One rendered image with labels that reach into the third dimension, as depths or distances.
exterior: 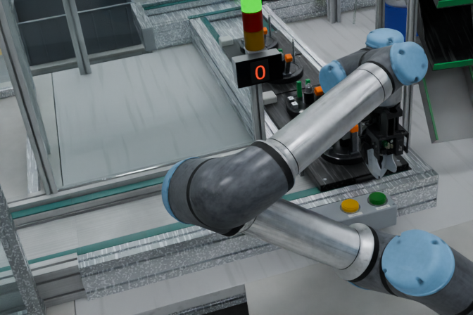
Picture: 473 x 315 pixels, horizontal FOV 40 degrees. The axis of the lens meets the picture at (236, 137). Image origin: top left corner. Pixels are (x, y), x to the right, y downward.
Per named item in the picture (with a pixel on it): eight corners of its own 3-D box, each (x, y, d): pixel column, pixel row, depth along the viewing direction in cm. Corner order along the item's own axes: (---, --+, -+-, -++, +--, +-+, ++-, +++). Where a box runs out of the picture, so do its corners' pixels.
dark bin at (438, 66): (484, 64, 158) (493, 43, 152) (432, 71, 158) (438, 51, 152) (448, -16, 174) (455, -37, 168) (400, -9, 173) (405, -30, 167)
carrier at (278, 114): (364, 123, 185) (364, 84, 179) (285, 142, 181) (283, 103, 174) (331, 88, 205) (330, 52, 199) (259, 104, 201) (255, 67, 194)
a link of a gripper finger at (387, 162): (388, 189, 146) (389, 155, 141) (376, 175, 151) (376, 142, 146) (400, 185, 146) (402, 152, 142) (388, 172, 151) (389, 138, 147)
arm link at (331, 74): (345, 59, 118) (387, 41, 123) (310, 67, 128) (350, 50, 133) (359, 99, 119) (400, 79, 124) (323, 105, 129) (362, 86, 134)
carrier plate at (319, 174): (408, 169, 164) (409, 162, 163) (320, 192, 160) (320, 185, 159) (367, 125, 184) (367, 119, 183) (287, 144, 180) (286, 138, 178)
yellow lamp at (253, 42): (267, 48, 160) (266, 30, 158) (248, 53, 159) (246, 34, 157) (261, 41, 164) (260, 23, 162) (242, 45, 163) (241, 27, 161)
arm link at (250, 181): (206, 186, 92) (414, 21, 112) (176, 184, 101) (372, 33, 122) (247, 250, 94) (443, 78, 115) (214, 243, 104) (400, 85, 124)
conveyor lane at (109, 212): (407, 197, 169) (408, 166, 164) (86, 283, 153) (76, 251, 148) (360, 144, 193) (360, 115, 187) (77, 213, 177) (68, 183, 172)
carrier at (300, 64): (330, 87, 206) (329, 51, 199) (258, 103, 201) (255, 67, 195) (303, 58, 226) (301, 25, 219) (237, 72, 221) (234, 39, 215)
